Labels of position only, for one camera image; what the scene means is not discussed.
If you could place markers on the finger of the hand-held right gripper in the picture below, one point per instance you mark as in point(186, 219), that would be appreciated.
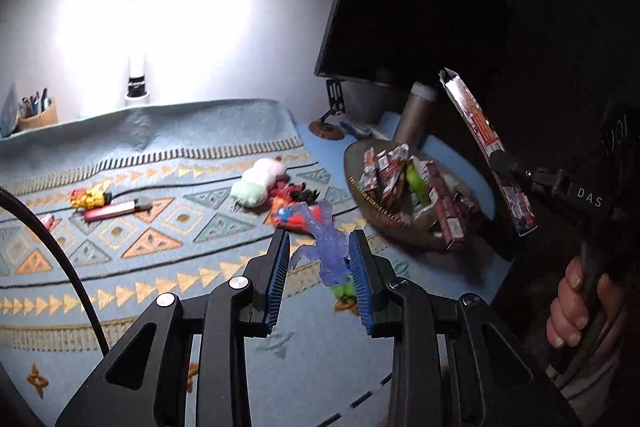
point(510, 167)

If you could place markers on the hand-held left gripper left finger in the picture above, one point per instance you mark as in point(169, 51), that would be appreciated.
point(280, 277)

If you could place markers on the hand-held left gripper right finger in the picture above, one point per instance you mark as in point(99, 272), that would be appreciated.
point(361, 282)

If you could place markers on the purple translucent toy figure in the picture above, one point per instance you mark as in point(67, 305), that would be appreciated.
point(327, 252)

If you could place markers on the long red printed box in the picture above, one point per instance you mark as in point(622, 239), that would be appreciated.
point(480, 127)

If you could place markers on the brown woven basket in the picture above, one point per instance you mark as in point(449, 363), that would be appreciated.
point(357, 157)

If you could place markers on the person's right hand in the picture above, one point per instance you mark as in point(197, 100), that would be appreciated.
point(565, 307)

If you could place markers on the small green toy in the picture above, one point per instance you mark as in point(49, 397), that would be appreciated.
point(342, 290)

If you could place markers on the small orange toy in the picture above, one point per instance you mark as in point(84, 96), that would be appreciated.
point(347, 305)

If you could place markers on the blue and red toy figure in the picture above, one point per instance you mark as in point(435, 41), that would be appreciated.
point(287, 217)

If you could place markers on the pile of small printed boxes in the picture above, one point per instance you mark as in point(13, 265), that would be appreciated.
point(445, 202)

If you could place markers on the black toy figure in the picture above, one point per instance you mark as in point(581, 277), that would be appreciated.
point(310, 195)

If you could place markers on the pastel dango plush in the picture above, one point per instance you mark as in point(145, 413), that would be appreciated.
point(255, 187)

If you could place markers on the champagne thermos bottle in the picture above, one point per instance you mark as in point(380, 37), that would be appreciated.
point(415, 117)

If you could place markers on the small black stand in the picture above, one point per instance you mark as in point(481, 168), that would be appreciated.
point(327, 129)

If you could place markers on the pink pen-shaped device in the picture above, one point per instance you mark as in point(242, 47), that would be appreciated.
point(115, 210)

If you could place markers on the blue patterned woven mat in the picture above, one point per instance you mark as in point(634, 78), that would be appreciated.
point(175, 132)

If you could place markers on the yellow toy figure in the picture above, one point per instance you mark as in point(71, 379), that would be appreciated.
point(90, 198)

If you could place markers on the pink character toy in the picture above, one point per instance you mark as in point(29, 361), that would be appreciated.
point(47, 222)

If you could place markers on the white desk lamp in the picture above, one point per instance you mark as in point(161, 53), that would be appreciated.
point(136, 72)

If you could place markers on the wooden pen holder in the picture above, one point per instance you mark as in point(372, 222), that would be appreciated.
point(40, 117)

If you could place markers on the sticker sheet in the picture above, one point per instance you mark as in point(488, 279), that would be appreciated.
point(10, 112)

